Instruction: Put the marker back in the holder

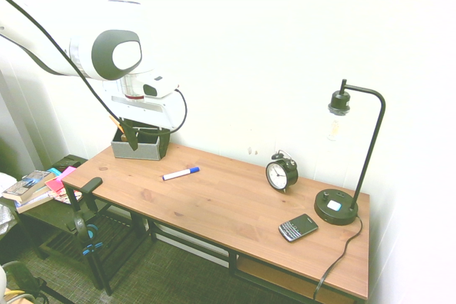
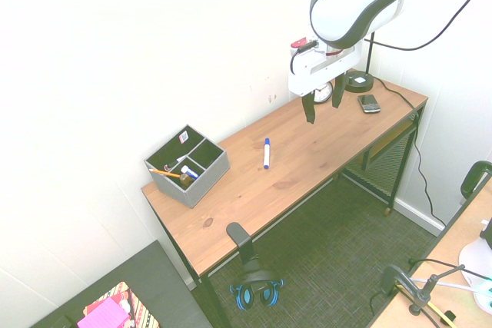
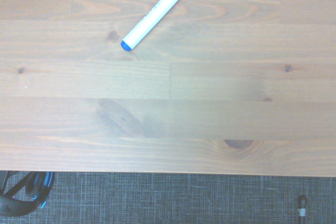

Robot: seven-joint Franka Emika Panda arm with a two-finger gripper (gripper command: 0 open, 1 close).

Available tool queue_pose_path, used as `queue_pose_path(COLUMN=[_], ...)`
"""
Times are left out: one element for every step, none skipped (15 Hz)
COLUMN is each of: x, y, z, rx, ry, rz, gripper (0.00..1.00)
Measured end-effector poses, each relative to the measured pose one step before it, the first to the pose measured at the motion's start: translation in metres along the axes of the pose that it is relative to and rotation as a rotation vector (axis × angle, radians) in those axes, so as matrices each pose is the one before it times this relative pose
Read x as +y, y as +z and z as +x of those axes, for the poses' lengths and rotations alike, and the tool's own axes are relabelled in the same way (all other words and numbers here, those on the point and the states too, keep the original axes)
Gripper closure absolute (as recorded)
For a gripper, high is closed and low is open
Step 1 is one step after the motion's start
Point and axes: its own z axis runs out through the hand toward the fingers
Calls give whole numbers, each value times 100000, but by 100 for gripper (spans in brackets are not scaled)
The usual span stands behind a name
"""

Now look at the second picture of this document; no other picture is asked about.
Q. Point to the black table clamp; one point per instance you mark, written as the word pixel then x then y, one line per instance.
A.
pixel 399 280
pixel 471 178

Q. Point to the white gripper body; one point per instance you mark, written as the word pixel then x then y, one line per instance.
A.
pixel 303 74

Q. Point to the black and blue headphones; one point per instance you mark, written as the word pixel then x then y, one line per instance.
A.
pixel 255 280

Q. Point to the red patterned book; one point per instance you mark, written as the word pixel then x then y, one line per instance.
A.
pixel 142 312

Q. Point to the red label sticker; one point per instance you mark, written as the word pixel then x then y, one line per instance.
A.
pixel 183 137

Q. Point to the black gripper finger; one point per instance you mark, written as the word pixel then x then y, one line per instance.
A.
pixel 338 91
pixel 309 109

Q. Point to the white and blue tube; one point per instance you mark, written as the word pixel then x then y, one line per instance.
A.
pixel 189 171

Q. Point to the pink sticky note pad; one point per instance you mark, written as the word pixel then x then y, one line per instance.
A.
pixel 104 314

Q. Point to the white round pedestal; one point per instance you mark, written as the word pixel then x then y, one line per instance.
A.
pixel 476 259

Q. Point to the black headphone hook clamp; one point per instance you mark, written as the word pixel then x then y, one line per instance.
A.
pixel 240 234

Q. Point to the gray fabric organizer holder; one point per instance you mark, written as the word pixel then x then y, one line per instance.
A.
pixel 200 186

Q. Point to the orange pencil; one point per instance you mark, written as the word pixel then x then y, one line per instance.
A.
pixel 163 173

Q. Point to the blue and white marker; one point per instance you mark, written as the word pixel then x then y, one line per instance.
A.
pixel 266 155

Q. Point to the black desk lamp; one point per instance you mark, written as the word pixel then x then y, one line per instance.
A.
pixel 359 82

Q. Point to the black alarm clock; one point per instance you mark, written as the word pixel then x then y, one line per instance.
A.
pixel 323 93

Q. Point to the black keypad smartphone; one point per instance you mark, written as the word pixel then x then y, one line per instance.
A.
pixel 369 104

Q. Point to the small brown jar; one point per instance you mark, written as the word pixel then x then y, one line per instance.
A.
pixel 185 179

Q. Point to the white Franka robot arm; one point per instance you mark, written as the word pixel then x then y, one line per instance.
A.
pixel 346 9

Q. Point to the wooden desk with black frame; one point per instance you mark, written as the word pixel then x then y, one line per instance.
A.
pixel 292 174

